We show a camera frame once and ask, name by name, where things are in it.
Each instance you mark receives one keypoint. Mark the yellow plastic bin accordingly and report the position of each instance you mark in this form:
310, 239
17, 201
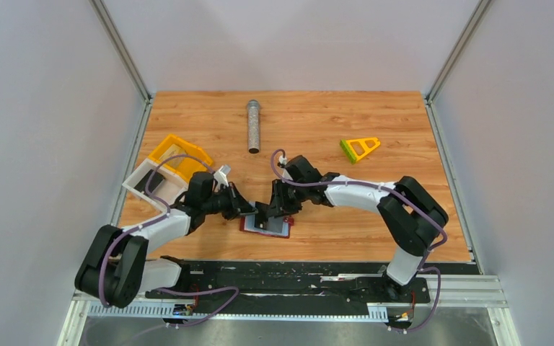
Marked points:
190, 158

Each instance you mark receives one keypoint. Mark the red leather card holder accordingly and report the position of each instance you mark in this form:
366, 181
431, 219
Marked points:
279, 227

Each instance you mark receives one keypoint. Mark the yellow green triangular bracket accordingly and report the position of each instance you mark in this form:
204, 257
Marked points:
357, 149

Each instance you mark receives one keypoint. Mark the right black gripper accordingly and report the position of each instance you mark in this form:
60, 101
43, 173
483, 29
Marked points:
283, 199

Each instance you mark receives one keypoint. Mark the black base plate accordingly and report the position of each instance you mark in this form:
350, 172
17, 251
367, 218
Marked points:
296, 288

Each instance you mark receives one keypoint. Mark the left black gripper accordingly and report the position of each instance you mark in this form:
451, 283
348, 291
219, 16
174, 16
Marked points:
234, 204

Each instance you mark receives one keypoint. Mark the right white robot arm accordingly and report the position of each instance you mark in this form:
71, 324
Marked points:
414, 219

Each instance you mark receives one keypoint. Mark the white plastic bin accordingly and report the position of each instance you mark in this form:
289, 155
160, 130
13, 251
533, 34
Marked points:
168, 191

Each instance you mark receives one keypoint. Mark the black VIP credit card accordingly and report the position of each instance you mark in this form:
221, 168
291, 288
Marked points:
151, 182

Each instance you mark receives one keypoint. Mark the gold VIP card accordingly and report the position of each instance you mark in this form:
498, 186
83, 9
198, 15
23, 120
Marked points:
173, 156

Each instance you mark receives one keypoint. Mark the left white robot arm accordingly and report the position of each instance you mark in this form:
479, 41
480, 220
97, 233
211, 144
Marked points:
115, 269

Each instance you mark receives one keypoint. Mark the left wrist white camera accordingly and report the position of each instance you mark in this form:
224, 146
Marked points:
221, 175

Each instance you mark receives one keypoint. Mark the grey metal tube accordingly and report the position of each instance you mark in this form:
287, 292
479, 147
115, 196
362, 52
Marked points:
253, 126

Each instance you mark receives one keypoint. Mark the wrist white camera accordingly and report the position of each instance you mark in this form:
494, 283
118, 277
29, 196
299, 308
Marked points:
282, 160
221, 175

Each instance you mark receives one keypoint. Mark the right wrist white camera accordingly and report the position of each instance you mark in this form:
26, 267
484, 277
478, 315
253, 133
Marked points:
282, 160

